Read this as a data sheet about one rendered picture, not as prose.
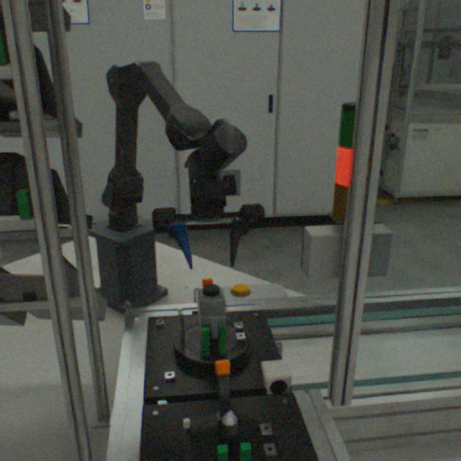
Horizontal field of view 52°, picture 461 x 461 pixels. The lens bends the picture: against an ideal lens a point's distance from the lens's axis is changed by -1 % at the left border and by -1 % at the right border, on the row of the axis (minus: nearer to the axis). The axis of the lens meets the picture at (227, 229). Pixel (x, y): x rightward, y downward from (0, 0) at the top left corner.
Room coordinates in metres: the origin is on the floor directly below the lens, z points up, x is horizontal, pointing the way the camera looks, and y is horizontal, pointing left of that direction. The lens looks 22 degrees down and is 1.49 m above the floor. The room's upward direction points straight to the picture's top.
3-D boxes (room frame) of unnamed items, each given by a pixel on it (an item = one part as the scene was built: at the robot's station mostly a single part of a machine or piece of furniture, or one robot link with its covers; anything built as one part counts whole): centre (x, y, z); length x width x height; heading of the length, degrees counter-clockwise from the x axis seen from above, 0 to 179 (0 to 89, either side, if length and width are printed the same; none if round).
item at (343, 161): (0.63, -0.17, 1.33); 0.05 x 0.05 x 0.05
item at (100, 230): (1.10, 0.26, 0.96); 0.15 x 0.15 x 0.20; 51
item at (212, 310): (0.71, 0.03, 1.06); 0.08 x 0.04 x 0.07; 8
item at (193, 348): (0.72, 0.03, 0.98); 0.14 x 0.14 x 0.02
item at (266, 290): (0.95, -0.03, 0.93); 0.21 x 0.07 x 0.06; 97
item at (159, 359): (0.72, 0.03, 0.96); 0.24 x 0.24 x 0.02; 7
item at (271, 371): (0.64, -0.08, 0.97); 0.05 x 0.05 x 0.04; 7
